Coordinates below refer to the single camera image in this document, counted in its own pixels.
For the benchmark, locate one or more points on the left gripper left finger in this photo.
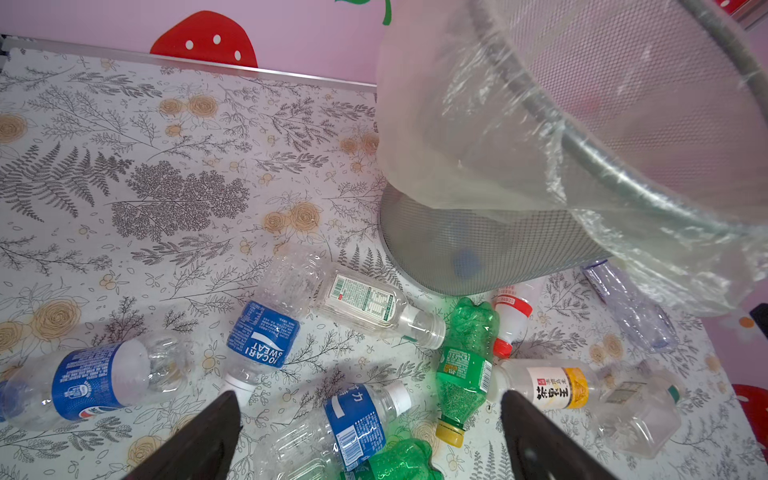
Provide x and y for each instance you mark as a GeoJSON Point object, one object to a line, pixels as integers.
{"type": "Point", "coordinates": [202, 449]}

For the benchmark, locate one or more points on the Pocari Sweat bottle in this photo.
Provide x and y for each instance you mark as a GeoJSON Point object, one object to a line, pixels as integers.
{"type": "Point", "coordinates": [263, 335]}

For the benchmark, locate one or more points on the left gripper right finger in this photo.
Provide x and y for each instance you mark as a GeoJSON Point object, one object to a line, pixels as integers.
{"type": "Point", "coordinates": [538, 449]}

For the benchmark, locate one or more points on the green bottle near bin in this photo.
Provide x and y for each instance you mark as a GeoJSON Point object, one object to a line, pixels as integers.
{"type": "Point", "coordinates": [464, 371]}

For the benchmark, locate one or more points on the clear bottle white green label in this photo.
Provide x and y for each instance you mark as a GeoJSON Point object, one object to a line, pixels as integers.
{"type": "Point", "coordinates": [375, 308]}

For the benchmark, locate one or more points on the white bottle red cap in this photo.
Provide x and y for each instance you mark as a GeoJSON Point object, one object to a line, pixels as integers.
{"type": "Point", "coordinates": [515, 306]}

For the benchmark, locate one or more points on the grey mesh waste bin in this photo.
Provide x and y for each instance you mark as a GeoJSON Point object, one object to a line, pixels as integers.
{"type": "Point", "coordinates": [480, 252]}

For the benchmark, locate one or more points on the square clear bottle green cap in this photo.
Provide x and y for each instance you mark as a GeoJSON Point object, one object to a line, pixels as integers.
{"type": "Point", "coordinates": [640, 415]}

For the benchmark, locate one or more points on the clear bottle blue label centre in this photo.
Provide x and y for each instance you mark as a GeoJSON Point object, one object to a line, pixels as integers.
{"type": "Point", "coordinates": [335, 438]}

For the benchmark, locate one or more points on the Pepsi water bottle blue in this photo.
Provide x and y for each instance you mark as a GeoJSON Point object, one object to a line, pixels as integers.
{"type": "Point", "coordinates": [72, 385]}

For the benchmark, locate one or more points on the bottle yellow white label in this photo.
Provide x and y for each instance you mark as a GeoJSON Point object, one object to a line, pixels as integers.
{"type": "Point", "coordinates": [549, 384]}

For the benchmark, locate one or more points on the green bottle yellow cap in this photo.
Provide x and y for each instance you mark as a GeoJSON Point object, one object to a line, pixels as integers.
{"type": "Point", "coordinates": [407, 459]}

